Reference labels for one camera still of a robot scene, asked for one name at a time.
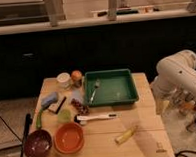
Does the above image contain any orange bowl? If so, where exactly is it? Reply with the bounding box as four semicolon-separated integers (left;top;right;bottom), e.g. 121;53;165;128
53;122;84;154

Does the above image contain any dark purple bowl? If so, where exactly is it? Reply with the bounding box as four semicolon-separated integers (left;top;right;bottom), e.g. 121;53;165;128
23;129;52;157

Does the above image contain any black stick tool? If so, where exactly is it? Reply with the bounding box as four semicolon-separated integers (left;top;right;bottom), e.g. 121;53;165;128
55;96;67;114

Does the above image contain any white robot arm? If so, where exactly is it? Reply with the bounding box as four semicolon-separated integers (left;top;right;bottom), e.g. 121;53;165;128
150;49;196;114

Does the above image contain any white cup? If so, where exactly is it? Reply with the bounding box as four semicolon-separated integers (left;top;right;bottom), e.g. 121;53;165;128
56;72;71;88

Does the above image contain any black cable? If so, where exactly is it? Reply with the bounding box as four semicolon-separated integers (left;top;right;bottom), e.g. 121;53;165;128
0;106;35;157
174;149;196;157

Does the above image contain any green plastic tray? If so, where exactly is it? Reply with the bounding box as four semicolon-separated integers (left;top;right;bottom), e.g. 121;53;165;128
84;68;139;107

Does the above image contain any yellow banana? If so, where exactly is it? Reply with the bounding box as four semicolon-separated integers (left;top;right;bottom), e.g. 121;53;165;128
114;126;137;145

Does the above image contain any black cable at left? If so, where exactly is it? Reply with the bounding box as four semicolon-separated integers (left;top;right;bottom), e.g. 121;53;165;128
0;106;35;157

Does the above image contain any black cable at bottom right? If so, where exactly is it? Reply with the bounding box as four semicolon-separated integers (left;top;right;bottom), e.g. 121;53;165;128
174;149;196;157

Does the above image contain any orange lidded jar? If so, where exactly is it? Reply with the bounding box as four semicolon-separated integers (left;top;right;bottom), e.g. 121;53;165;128
71;70;82;87

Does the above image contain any bunch of dark grapes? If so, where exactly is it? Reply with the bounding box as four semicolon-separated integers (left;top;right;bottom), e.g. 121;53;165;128
71;98;90;115

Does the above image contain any green vegetable peeler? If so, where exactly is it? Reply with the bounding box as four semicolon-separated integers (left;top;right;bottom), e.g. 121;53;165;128
35;108;43;130

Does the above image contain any metal fork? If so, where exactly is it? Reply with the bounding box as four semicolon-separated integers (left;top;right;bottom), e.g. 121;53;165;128
90;80;100;103

